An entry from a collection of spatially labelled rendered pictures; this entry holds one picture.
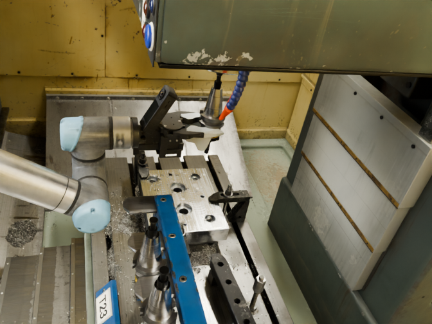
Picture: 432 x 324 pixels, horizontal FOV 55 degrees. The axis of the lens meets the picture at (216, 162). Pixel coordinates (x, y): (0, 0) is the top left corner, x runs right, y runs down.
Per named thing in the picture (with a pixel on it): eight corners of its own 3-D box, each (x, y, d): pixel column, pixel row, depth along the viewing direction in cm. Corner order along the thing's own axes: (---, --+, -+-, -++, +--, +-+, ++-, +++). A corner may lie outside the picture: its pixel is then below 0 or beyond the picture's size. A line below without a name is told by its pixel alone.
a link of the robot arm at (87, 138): (62, 141, 97) (59, 109, 92) (110, 140, 100) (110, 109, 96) (62, 161, 91) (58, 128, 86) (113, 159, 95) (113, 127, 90)
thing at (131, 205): (123, 215, 89) (123, 213, 88) (121, 198, 93) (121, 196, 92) (156, 213, 91) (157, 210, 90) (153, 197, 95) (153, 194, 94)
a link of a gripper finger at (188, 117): (209, 129, 109) (176, 134, 104) (212, 109, 105) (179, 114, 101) (215, 135, 106) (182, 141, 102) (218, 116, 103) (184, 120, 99)
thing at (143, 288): (135, 304, 72) (135, 301, 72) (132, 279, 76) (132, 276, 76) (175, 298, 74) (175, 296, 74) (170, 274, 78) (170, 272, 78)
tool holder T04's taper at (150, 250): (165, 265, 78) (168, 240, 74) (142, 270, 76) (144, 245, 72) (157, 247, 81) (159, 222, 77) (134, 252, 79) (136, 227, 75)
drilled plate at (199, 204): (149, 247, 118) (150, 234, 115) (137, 182, 140) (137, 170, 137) (226, 240, 125) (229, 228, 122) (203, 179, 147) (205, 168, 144)
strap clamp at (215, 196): (206, 224, 134) (213, 189, 126) (204, 217, 137) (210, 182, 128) (244, 221, 138) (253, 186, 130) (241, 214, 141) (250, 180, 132)
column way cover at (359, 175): (349, 295, 120) (430, 148, 90) (285, 188, 156) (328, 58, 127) (364, 292, 122) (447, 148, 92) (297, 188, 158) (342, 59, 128)
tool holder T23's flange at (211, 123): (225, 130, 98) (226, 121, 97) (199, 127, 97) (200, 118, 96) (222, 116, 103) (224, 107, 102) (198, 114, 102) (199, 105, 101)
